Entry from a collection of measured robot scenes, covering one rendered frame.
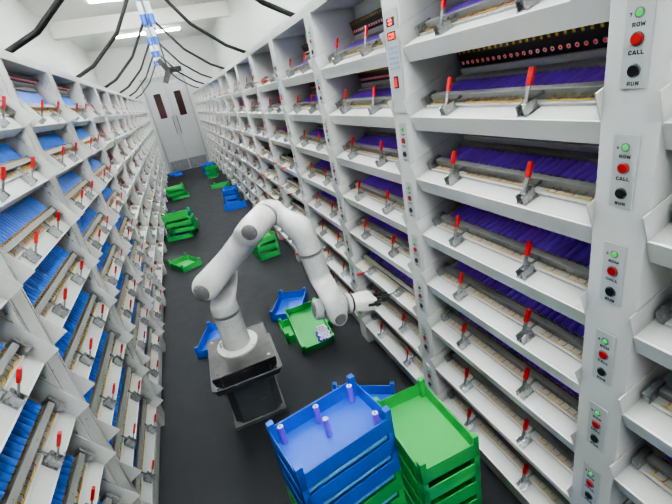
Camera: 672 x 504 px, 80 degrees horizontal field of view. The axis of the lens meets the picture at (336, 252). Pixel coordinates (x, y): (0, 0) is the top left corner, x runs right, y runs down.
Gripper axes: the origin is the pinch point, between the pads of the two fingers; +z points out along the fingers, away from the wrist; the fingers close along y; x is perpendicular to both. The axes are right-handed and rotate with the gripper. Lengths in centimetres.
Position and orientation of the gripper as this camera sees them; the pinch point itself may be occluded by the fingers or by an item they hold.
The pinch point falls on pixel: (383, 296)
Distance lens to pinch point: 173.9
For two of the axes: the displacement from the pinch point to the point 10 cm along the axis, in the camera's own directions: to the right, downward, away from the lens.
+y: 3.7, 3.1, -8.8
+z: 9.3, -1.3, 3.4
